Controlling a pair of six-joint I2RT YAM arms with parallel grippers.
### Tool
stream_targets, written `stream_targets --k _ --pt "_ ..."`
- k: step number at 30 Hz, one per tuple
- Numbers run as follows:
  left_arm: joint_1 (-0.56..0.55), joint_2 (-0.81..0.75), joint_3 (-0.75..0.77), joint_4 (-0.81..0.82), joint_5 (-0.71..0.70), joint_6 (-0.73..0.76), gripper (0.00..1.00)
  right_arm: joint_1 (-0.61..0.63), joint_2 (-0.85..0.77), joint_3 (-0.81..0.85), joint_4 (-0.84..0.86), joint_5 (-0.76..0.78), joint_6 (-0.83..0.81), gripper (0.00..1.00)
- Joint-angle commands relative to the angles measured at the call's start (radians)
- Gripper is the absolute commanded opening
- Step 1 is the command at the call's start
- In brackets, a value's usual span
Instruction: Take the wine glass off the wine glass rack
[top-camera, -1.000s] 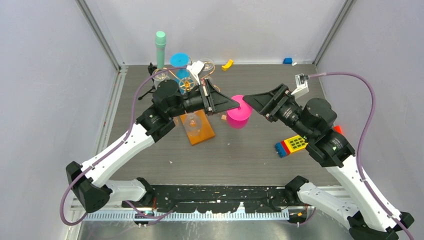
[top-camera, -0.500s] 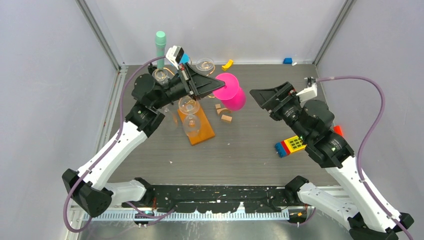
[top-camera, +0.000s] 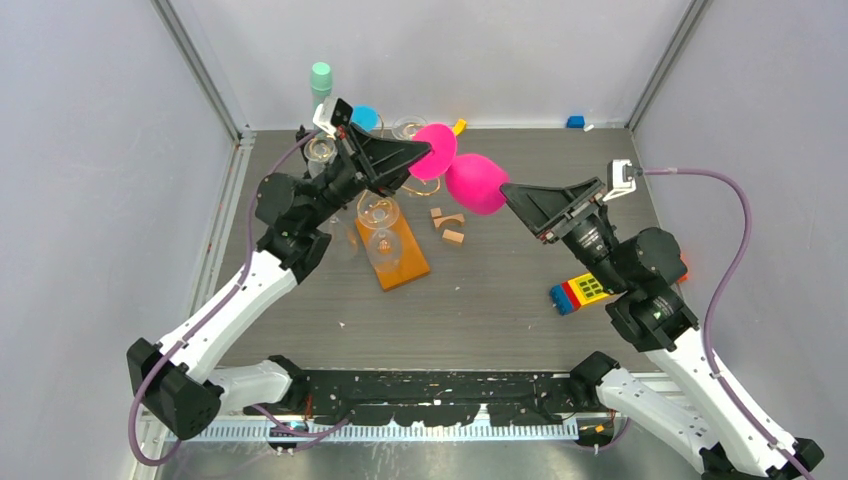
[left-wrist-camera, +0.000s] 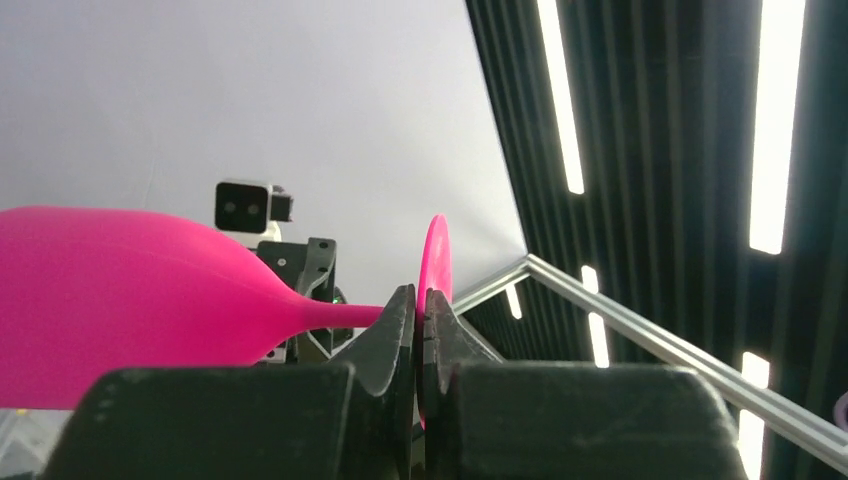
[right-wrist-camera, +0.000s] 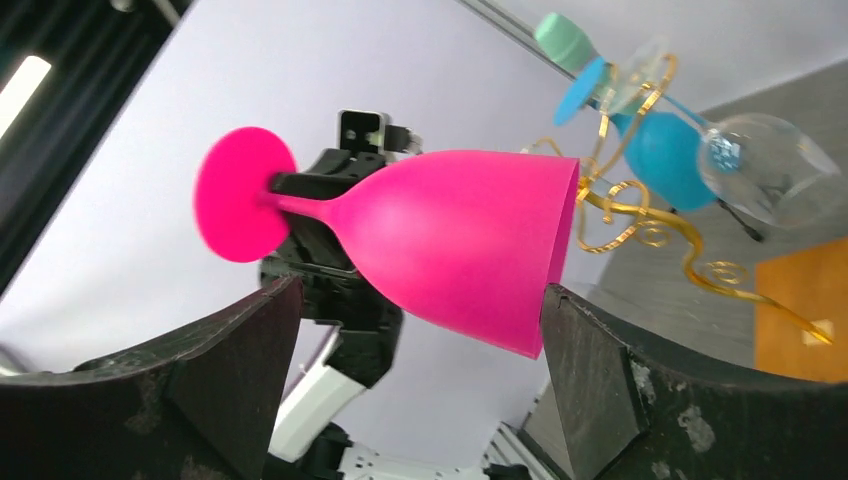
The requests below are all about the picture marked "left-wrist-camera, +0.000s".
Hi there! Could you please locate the aluminium frame rail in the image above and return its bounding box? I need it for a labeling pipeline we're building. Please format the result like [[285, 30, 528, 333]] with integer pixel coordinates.
[[453, 254, 847, 475]]

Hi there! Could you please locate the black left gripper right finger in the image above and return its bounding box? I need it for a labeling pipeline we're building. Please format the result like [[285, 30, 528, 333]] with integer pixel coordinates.
[[421, 289, 504, 479]]

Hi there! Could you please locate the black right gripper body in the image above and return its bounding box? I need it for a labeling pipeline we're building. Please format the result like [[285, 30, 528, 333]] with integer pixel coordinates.
[[256, 237, 353, 365]]

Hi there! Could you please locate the pink plastic wine glass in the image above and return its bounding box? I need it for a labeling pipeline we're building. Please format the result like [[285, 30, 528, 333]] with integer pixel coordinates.
[[0, 205, 454, 425]]

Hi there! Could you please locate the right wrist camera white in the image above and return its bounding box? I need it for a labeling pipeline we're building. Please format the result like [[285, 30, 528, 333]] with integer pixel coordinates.
[[213, 179, 294, 250]]

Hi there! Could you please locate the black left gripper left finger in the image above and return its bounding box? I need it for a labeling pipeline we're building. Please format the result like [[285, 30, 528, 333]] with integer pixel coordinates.
[[332, 285, 416, 479]]

